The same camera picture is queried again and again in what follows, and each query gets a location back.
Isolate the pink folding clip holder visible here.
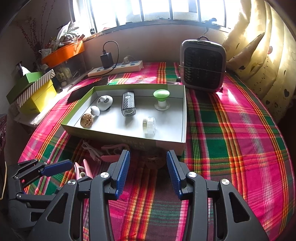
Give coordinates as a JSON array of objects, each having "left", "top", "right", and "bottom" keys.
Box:
[{"left": 74, "top": 159, "right": 93, "bottom": 180}]

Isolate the small white cylindrical jar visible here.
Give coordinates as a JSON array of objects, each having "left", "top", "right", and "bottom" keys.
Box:
[{"left": 142, "top": 117, "right": 156, "bottom": 135}]

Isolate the brown carved walnut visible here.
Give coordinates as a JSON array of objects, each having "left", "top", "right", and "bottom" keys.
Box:
[{"left": 80, "top": 113, "right": 93, "bottom": 128}]

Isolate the black perforated speaker device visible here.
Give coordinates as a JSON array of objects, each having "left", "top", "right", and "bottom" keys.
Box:
[{"left": 121, "top": 91, "right": 136, "bottom": 116}]

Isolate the small white mushroom object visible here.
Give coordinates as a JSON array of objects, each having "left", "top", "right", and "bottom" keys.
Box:
[{"left": 91, "top": 106, "right": 100, "bottom": 116}]

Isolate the white round earbud case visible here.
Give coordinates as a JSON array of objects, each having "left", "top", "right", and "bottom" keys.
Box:
[{"left": 96, "top": 95, "right": 113, "bottom": 111}]

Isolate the green mushroom shaped lamp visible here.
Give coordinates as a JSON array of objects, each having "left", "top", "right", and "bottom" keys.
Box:
[{"left": 153, "top": 89, "right": 170, "bottom": 111}]

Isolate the dark patterned box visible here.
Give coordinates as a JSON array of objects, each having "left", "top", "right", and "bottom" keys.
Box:
[{"left": 0, "top": 114, "right": 7, "bottom": 152}]

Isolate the green grey cardboard box tray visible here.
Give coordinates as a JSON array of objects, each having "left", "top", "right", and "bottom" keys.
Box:
[{"left": 61, "top": 84, "right": 187, "bottom": 156}]

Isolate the yellow box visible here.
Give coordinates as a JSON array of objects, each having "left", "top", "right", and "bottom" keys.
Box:
[{"left": 16, "top": 79, "right": 57, "bottom": 114}]

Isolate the black smartphone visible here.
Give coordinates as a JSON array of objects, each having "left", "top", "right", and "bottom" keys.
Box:
[{"left": 67, "top": 77, "right": 109, "bottom": 103}]

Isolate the green box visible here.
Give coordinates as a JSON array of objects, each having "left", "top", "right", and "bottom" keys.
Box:
[{"left": 6, "top": 72, "right": 43, "bottom": 104}]

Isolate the striped white box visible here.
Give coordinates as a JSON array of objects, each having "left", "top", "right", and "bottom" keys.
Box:
[{"left": 16, "top": 69, "right": 56, "bottom": 108}]

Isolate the white power strip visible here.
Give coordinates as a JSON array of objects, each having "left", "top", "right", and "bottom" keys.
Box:
[{"left": 88, "top": 60, "right": 143, "bottom": 77}]

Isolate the white plug adapter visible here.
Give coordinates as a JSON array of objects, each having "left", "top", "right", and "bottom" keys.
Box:
[{"left": 122, "top": 55, "right": 135, "bottom": 65}]

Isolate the grey black portable heater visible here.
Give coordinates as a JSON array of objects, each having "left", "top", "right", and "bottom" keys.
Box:
[{"left": 179, "top": 36, "right": 226, "bottom": 92}]

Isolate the orange tray shelf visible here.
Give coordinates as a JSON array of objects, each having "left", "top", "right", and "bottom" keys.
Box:
[{"left": 41, "top": 41, "right": 85, "bottom": 68}]

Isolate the cream patterned curtain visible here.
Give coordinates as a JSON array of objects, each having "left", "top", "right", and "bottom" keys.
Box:
[{"left": 222, "top": 1, "right": 295, "bottom": 122}]

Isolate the black charger with cable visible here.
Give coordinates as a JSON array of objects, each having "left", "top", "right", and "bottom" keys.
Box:
[{"left": 87, "top": 40, "right": 120, "bottom": 78}]

